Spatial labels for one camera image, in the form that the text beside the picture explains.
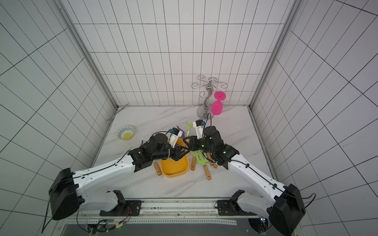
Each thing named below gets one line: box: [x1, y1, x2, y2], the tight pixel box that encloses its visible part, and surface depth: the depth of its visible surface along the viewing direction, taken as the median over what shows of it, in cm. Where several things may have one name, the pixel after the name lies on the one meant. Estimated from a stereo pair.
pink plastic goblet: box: [210, 90, 227, 116], surface depth 96 cm
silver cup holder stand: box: [190, 74, 229, 121], surface depth 100 cm
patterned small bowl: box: [116, 124, 135, 141], surface depth 102 cm
